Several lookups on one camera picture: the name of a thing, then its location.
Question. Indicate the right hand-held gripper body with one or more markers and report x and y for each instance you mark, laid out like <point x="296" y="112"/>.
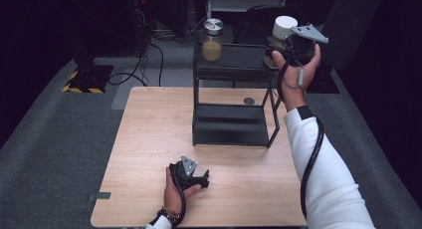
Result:
<point x="303" y="45"/>

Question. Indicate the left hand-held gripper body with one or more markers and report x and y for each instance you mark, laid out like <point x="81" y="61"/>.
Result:
<point x="185" y="171"/>

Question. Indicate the white-lidded jar of brown powder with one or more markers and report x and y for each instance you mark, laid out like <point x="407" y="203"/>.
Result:
<point x="284" y="25"/>

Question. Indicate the black metal rack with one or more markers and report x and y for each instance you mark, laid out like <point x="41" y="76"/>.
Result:
<point x="232" y="124"/>

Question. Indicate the person's left hand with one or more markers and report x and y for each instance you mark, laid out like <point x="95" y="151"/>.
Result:
<point x="172" y="195"/>

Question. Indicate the person's right hand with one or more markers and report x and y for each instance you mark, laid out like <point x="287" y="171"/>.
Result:
<point x="293" y="79"/>

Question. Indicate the black floor plate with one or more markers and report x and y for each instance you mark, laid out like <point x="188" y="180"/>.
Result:
<point x="323" y="81"/>

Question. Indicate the grey metal shelf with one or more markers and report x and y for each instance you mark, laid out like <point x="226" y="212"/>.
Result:
<point x="245" y="3"/>

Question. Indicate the round grey table grommet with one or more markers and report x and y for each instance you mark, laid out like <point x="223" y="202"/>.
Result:
<point x="249" y="101"/>

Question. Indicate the metal-lidded jar of yellow powder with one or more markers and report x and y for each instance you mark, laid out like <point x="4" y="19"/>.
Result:
<point x="212" y="43"/>

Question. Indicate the grey floor tape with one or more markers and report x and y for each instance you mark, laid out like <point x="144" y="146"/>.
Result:
<point x="99" y="196"/>

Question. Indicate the stand base with striped edge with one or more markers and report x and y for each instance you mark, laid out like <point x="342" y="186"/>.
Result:
<point x="89" y="78"/>

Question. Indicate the dark equipment tower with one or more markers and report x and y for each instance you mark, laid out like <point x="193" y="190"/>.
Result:
<point x="141" y="13"/>

